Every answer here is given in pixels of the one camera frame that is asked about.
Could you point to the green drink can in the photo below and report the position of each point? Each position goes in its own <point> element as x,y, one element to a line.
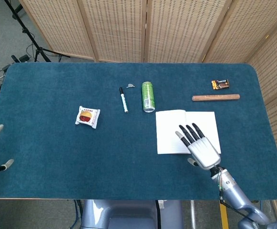
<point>148,96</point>

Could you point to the small grey metal clip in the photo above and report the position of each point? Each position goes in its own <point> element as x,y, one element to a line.
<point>130,86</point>

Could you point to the black tripod stand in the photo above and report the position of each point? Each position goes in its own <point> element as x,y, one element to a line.
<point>31,38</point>

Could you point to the black white marker pen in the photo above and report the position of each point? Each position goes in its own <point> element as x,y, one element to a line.
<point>123,100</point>

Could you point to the white notebook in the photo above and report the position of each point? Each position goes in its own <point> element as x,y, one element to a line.
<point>169,133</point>

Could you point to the brown wooden rolling stick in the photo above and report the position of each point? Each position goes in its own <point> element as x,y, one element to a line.
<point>215,97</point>

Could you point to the black orange snack box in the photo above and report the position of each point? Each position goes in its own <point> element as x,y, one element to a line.
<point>220,84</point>

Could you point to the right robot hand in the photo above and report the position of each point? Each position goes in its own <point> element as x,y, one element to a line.
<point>203,150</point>

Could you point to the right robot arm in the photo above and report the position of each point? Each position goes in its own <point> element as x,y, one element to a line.
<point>236,193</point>

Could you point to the white burger snack packet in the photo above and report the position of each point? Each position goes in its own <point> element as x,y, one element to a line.
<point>87,117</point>

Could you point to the grey robot torso base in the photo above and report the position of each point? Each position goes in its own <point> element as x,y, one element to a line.
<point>131,214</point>

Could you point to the blue table mat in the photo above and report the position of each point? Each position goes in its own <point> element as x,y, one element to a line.
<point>57,155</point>

